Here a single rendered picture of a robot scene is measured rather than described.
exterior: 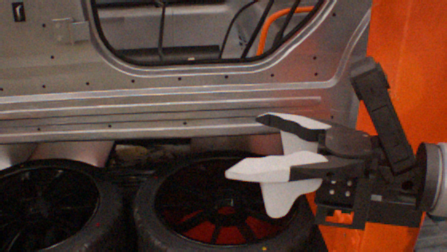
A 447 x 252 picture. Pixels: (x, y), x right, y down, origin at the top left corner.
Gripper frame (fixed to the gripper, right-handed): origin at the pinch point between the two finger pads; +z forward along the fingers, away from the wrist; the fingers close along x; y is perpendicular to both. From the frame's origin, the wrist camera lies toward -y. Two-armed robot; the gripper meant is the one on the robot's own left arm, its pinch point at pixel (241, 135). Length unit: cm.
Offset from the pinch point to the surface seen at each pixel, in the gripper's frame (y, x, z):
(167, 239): 65, 65, 35
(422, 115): 10, 47, -29
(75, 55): 10, 70, 66
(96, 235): 66, 60, 57
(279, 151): 95, 213, 17
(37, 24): 0, 65, 75
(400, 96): 6, 45, -23
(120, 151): 98, 188, 114
